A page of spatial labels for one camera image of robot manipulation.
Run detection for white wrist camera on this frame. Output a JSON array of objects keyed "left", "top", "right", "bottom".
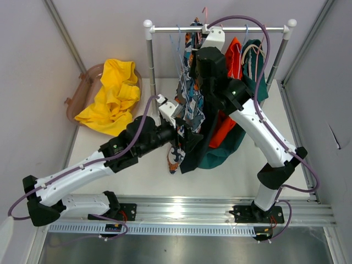
[
  {"left": 156, "top": 94, "right": 183, "bottom": 129},
  {"left": 201, "top": 24, "right": 225, "bottom": 51}
]

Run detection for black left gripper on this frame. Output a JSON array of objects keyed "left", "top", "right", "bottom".
[{"left": 138, "top": 117, "right": 203, "bottom": 157}]

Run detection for silver clothes rack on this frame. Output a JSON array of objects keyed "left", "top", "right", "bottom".
[{"left": 142, "top": 18, "right": 298, "bottom": 146}]

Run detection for pink wire hanger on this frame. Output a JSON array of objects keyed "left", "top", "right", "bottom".
[
  {"left": 197, "top": 6, "right": 208, "bottom": 44},
  {"left": 249, "top": 24, "right": 267, "bottom": 82}
]

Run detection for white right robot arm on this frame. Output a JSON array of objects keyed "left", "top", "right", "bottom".
[{"left": 191, "top": 47, "right": 307, "bottom": 222}]

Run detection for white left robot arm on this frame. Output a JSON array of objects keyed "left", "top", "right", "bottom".
[{"left": 23, "top": 116, "right": 203, "bottom": 227}]

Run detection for dark navy shorts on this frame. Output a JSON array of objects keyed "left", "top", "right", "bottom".
[{"left": 180, "top": 102, "right": 218, "bottom": 174}]

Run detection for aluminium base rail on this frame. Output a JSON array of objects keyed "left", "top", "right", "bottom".
[{"left": 45, "top": 197, "right": 337, "bottom": 239}]

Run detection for teal green shorts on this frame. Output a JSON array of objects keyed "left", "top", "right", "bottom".
[{"left": 199, "top": 39, "right": 268, "bottom": 169}]

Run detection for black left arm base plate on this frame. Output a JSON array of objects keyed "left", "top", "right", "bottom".
[{"left": 87, "top": 202, "right": 138, "bottom": 222}]

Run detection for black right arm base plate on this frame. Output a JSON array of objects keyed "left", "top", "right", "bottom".
[{"left": 229, "top": 204, "right": 284, "bottom": 224}]

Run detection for pink translucent plastic basket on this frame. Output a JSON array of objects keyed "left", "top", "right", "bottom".
[{"left": 65, "top": 63, "right": 142, "bottom": 127}]

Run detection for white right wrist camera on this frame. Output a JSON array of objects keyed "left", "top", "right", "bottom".
[{"left": 201, "top": 24, "right": 225, "bottom": 51}]

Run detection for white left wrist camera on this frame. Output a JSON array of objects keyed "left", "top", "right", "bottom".
[{"left": 156, "top": 94, "right": 183, "bottom": 129}]

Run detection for yellow shorts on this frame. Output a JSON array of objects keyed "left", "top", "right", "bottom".
[{"left": 75, "top": 59, "right": 141, "bottom": 136}]

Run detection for patterned blue orange shorts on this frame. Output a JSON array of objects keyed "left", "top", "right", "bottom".
[{"left": 167, "top": 18, "right": 206, "bottom": 174}]

